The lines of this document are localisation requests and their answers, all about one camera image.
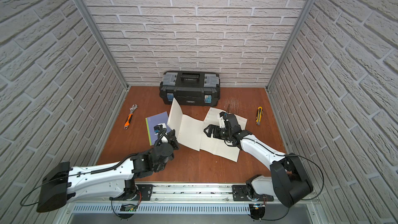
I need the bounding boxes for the purple cover notebook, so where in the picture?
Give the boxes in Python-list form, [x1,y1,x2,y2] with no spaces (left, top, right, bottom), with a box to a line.
[146,112,171,146]

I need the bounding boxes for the green cover notebook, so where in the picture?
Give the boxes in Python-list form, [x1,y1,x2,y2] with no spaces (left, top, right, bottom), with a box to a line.
[167,99,240,162]

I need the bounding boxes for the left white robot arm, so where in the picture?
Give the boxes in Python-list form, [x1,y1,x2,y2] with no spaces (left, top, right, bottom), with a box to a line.
[35,128,179,213]

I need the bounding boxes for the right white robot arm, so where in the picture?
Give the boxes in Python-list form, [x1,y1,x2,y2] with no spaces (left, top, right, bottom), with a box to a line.
[204,112,314,207]

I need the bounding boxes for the open white lined notebook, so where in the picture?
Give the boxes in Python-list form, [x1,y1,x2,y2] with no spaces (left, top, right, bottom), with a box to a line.
[203,107,247,130]

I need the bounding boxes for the yellow utility knife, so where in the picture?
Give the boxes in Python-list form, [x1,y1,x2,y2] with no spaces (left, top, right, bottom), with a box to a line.
[256,106,263,125]

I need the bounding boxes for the black plastic toolbox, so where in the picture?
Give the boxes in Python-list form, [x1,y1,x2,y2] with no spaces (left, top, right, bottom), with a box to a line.
[159,71,221,107]

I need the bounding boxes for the orange handled adjustable wrench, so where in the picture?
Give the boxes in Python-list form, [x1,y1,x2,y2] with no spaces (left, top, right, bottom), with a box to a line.
[124,104,138,130]

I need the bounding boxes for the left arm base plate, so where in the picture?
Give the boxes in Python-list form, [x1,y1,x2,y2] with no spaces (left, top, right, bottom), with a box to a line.
[109,184,154,201]

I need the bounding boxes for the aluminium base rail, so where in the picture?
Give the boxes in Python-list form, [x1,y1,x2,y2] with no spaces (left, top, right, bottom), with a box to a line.
[62,181,321,215]

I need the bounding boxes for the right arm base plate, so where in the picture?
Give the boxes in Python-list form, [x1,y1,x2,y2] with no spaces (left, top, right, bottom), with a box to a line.
[232,185,274,202]

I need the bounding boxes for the right aluminium corner post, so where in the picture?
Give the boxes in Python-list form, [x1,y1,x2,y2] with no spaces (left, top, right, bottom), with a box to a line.
[265,0,316,92]

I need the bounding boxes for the aluminium corner post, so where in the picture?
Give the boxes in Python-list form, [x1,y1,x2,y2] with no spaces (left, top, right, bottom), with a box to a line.
[265,0,316,92]
[73,0,129,91]

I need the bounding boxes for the left aluminium corner post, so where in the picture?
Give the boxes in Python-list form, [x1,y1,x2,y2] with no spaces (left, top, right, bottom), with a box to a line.
[73,0,129,91]

